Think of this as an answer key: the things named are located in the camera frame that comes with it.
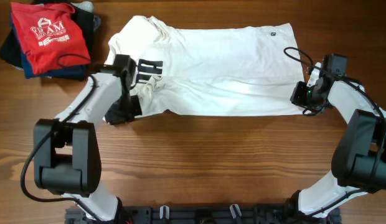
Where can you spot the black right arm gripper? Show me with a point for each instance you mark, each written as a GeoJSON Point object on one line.
{"type": "Point", "coordinates": [298, 95]}

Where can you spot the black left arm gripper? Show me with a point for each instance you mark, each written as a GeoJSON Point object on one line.
{"type": "Point", "coordinates": [121, 113]}

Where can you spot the white t-shirt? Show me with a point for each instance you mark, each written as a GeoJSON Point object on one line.
{"type": "Point", "coordinates": [211, 72]}

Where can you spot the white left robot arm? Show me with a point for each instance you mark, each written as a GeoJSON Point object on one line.
{"type": "Point", "coordinates": [65, 163]}

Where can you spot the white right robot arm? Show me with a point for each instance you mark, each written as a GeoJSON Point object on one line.
{"type": "Point", "coordinates": [358, 165]}

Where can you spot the navy blue folded garment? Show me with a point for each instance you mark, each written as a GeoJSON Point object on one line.
{"type": "Point", "coordinates": [56, 73]}

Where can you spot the red folded t-shirt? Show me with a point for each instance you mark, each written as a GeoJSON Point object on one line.
{"type": "Point", "coordinates": [42, 9]}

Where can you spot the grey folded garment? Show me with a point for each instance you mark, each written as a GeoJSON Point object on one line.
{"type": "Point", "coordinates": [89, 7]}

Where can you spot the black folded garment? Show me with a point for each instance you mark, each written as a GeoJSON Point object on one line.
{"type": "Point", "coordinates": [10, 51]}

